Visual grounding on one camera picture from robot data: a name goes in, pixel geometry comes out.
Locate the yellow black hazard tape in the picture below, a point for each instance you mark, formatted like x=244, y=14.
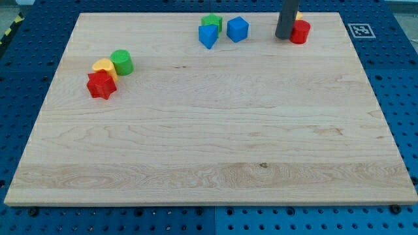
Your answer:
x=12, y=30

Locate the red cylinder block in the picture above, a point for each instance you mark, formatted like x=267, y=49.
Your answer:
x=300, y=32

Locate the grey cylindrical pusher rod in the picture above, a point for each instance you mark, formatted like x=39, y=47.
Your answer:
x=287, y=18

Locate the red star block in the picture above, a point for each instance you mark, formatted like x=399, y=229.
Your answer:
x=101, y=85

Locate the yellow block behind rod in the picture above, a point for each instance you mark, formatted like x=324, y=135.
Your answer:
x=299, y=16

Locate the green star block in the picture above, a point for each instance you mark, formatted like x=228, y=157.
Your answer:
x=213, y=19

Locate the blue triangular prism block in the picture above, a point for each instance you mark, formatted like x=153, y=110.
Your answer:
x=208, y=35

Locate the yellow heart block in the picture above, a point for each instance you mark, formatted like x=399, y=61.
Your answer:
x=106, y=65

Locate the blue cube block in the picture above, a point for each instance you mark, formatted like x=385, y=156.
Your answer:
x=237, y=29

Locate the green cylinder block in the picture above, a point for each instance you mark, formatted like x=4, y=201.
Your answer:
x=122, y=62

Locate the white fiducial marker tag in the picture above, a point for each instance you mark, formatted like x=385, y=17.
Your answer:
x=361, y=31

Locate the light wooden board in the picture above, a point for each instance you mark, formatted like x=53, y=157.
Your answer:
x=259, y=122

